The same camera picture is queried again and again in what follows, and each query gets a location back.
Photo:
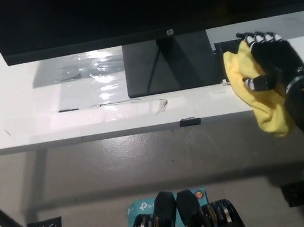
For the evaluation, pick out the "thin black tape strip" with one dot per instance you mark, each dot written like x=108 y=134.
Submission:
x=69 y=110

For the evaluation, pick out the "yellow microfibre cloth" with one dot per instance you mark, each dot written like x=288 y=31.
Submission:
x=252 y=89

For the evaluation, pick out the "teal tp-link box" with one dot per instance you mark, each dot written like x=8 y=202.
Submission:
x=139 y=206

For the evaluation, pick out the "black tape patch on desk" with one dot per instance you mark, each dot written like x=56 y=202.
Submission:
x=227 y=46

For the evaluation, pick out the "crumpled clear tape piece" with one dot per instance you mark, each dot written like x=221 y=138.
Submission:
x=161 y=106

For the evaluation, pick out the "clear plastic sheet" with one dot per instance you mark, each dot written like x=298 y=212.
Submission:
x=80 y=78

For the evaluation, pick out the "small black tape piece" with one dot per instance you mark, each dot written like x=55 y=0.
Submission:
x=190 y=122

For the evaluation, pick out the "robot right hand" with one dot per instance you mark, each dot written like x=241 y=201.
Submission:
x=276 y=55

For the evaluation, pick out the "black HP monitor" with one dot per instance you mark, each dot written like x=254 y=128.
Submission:
x=99 y=14

